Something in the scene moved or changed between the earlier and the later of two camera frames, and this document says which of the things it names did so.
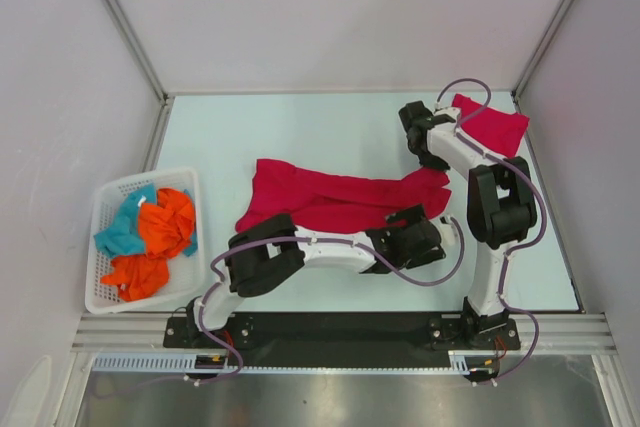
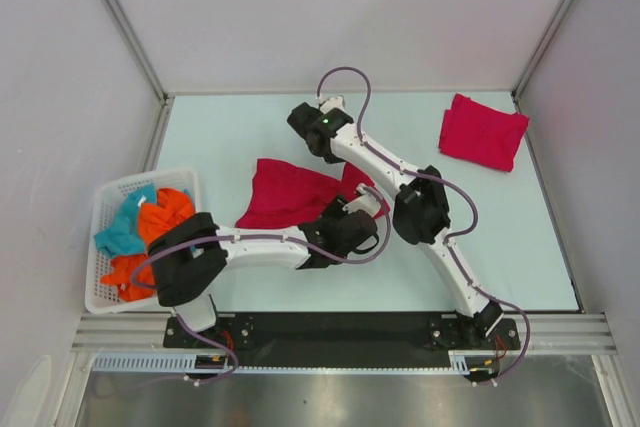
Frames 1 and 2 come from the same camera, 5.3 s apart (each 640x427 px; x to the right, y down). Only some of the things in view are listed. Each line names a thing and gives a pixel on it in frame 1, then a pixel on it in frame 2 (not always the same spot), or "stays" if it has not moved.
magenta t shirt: (337, 203) stays
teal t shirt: (124, 237) stays
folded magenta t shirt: (502, 131) stays
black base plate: (353, 334) stays
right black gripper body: (428, 160) -> (331, 160)
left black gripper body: (413, 215) -> (333, 214)
